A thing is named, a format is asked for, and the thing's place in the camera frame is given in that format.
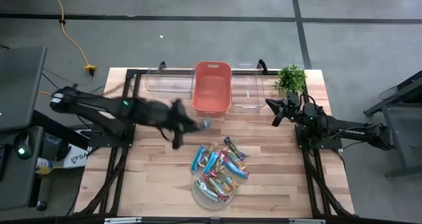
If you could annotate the white cardboard box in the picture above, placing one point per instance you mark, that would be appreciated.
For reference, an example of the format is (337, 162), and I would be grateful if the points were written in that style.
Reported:
(77, 158)

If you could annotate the red and blue granola bar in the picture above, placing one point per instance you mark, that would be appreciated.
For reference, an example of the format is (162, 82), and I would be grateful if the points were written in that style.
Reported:
(234, 159)

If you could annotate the yellow bottle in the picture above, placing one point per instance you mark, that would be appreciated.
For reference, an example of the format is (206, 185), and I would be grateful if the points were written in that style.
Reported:
(43, 166)

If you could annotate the black clamp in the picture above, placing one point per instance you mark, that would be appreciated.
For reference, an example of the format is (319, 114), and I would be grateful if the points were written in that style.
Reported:
(161, 66)
(262, 66)

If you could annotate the black aluminium table frame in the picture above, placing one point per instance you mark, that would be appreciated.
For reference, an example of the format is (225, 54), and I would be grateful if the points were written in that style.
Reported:
(129, 85)

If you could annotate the teal and brown granola bar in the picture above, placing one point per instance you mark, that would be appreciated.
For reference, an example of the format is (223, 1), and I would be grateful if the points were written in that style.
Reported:
(234, 148)

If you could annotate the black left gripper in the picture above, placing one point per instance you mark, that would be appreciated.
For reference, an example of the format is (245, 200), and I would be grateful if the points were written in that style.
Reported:
(169, 118)

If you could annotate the orange plastic bin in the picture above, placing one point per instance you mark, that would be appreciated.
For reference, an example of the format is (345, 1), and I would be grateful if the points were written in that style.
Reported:
(211, 92)

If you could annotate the dark grey side table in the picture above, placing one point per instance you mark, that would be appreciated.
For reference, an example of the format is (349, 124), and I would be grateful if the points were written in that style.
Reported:
(13, 184)

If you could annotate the tan wrapper granola bar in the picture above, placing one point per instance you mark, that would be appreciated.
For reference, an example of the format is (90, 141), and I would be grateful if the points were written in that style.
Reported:
(213, 147)

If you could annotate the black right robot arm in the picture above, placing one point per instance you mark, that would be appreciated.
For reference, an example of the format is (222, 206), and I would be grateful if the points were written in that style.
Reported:
(349, 130)

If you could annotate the red wrapper granola bar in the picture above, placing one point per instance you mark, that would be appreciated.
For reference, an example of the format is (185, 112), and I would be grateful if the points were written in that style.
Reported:
(217, 191)

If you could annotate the orange and green granola bar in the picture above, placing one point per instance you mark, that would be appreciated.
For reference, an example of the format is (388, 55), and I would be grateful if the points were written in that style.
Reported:
(230, 182)

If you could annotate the narrow clear plastic bin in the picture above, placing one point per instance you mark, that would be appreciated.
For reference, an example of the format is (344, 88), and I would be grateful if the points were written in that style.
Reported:
(247, 95)

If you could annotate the dark metal cart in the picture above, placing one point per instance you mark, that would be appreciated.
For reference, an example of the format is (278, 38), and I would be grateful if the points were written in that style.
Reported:
(402, 135)

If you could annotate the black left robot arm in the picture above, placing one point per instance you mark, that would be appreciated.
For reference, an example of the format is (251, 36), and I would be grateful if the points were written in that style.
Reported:
(138, 110)

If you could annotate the white frame bracket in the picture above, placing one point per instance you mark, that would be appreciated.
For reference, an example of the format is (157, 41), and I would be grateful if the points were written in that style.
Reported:
(122, 220)
(306, 221)

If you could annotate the white and teal granola bar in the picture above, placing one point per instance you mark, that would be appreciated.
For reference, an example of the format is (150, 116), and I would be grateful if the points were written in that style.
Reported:
(205, 189)

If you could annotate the grey desk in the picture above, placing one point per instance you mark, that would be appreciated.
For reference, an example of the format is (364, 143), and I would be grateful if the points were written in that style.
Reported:
(19, 85)

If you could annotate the wide clear plastic bin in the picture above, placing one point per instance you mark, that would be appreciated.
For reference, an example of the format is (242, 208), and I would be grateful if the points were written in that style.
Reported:
(169, 85)

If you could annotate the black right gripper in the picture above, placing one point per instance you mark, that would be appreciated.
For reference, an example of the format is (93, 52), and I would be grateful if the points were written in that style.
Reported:
(292, 108)

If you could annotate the blue wrapper granola bar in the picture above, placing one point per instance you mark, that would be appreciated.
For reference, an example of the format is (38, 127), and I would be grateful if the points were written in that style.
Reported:
(205, 123)
(198, 158)
(238, 171)
(211, 163)

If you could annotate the black device with green light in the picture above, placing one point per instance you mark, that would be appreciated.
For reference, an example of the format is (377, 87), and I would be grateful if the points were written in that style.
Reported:
(23, 145)

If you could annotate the green potted plant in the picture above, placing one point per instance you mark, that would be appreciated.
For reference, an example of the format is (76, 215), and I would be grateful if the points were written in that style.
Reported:
(290, 79)

